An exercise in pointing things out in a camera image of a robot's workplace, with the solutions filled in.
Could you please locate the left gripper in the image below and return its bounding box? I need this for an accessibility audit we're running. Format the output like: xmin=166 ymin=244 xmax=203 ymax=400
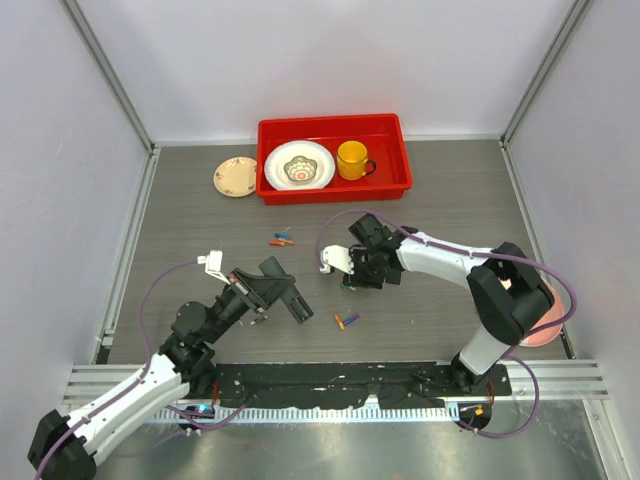
xmin=204 ymin=268 xmax=295 ymax=343

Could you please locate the black remote control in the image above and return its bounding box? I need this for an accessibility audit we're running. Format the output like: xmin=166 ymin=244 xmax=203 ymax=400
xmin=259 ymin=256 xmax=314 ymax=324

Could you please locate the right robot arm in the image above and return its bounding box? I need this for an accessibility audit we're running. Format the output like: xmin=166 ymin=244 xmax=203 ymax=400
xmin=339 ymin=213 xmax=555 ymax=395

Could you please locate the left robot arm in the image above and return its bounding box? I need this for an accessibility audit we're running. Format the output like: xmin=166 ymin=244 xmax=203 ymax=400
xmin=27 ymin=252 xmax=313 ymax=479

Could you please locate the black silver battery near base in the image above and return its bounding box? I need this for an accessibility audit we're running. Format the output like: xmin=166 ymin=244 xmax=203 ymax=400
xmin=250 ymin=315 xmax=268 ymax=326

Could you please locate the blue purple battery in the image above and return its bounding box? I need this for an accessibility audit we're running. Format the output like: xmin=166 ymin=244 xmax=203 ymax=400
xmin=343 ymin=314 xmax=360 ymax=326

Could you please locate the yellow mug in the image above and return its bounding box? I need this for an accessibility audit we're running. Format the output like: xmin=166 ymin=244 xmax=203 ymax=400
xmin=336 ymin=140 xmax=377 ymax=181

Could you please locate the red plastic bin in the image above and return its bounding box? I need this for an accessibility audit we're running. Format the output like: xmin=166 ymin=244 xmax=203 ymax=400
xmin=256 ymin=113 xmax=413 ymax=205

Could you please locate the beige floral saucer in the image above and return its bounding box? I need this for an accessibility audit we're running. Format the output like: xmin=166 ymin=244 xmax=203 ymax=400
xmin=212 ymin=157 xmax=257 ymax=198

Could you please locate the small patterned bowl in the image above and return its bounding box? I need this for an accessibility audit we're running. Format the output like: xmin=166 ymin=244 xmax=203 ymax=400
xmin=283 ymin=155 xmax=318 ymax=184

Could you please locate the white plate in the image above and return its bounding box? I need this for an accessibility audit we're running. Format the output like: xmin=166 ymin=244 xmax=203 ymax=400
xmin=264 ymin=140 xmax=336 ymax=191

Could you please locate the pink plate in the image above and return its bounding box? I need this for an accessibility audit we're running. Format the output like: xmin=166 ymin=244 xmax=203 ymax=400
xmin=519 ymin=279 xmax=567 ymax=349

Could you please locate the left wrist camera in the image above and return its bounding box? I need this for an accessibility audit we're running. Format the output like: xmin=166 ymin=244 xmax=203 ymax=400
xmin=197 ymin=250 xmax=230 ymax=284

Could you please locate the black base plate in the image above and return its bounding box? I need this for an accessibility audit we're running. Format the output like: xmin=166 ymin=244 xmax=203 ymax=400
xmin=184 ymin=362 xmax=512 ymax=410

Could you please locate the perforated cable duct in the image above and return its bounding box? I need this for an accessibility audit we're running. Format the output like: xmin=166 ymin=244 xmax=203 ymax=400
xmin=144 ymin=403 xmax=461 ymax=425

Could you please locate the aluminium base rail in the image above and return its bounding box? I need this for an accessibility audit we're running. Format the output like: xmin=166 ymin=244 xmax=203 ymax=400
xmin=62 ymin=360 xmax=609 ymax=406

